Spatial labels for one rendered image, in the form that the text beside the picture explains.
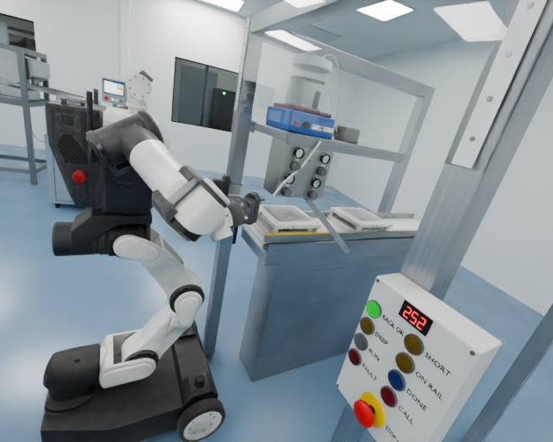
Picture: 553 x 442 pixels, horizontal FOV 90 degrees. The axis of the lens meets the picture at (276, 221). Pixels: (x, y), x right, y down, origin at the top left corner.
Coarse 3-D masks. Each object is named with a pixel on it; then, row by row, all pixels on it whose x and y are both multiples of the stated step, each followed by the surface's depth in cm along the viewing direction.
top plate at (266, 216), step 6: (264, 204) 137; (264, 210) 128; (300, 210) 139; (264, 216) 122; (270, 216) 123; (306, 216) 133; (270, 222) 117; (276, 222) 117; (282, 222) 119; (288, 222) 120; (294, 222) 122; (300, 222) 123; (306, 222) 125; (312, 222) 127; (318, 222) 128; (276, 228) 115; (282, 228) 117; (288, 228) 118; (294, 228) 120; (300, 228) 121; (306, 228) 123; (312, 228) 125
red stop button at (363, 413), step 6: (360, 402) 47; (354, 408) 48; (360, 408) 46; (366, 408) 46; (372, 408) 47; (360, 414) 46; (366, 414) 45; (372, 414) 45; (360, 420) 46; (366, 420) 45; (372, 420) 45; (366, 426) 45
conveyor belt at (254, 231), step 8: (256, 224) 130; (320, 224) 149; (336, 224) 154; (392, 224) 177; (400, 224) 180; (408, 224) 184; (416, 224) 188; (248, 232) 126; (256, 232) 122; (256, 240) 119; (304, 240) 125; (312, 240) 127
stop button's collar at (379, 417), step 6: (366, 396) 48; (372, 396) 47; (366, 402) 48; (372, 402) 47; (378, 402) 46; (378, 408) 46; (378, 414) 46; (378, 420) 46; (384, 420) 45; (378, 426) 46; (390, 432) 44
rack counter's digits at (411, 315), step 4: (408, 308) 41; (404, 312) 42; (408, 312) 41; (412, 312) 41; (416, 312) 40; (404, 316) 42; (408, 316) 41; (412, 316) 41; (416, 316) 40; (420, 316) 40; (408, 320) 41; (412, 320) 41; (416, 320) 40; (420, 320) 40; (424, 320) 39; (416, 324) 40; (420, 324) 40; (424, 324) 39; (420, 328) 40
